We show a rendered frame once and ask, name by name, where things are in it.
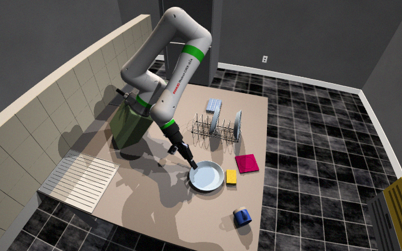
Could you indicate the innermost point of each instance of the yellow sponge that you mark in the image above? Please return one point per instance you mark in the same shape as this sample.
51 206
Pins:
231 177

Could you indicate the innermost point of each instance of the blue and white checkered towel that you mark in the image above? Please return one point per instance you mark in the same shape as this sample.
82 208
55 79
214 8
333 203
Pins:
212 105

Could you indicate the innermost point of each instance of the white ribbed draining mat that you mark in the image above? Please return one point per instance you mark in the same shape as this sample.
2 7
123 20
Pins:
80 180

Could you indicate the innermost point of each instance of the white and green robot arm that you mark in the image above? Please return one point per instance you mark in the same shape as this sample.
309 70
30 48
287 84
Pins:
155 96

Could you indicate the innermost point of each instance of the grey ribbed sink drainer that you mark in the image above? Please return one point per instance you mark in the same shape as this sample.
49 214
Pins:
127 89

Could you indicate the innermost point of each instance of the dark pink square coaster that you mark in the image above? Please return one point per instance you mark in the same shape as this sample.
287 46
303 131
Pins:
246 163

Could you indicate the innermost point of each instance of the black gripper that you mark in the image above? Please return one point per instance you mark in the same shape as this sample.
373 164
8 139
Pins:
183 148

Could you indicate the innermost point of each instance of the beige tiled wall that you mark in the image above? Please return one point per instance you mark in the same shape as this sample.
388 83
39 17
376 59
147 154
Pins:
40 127

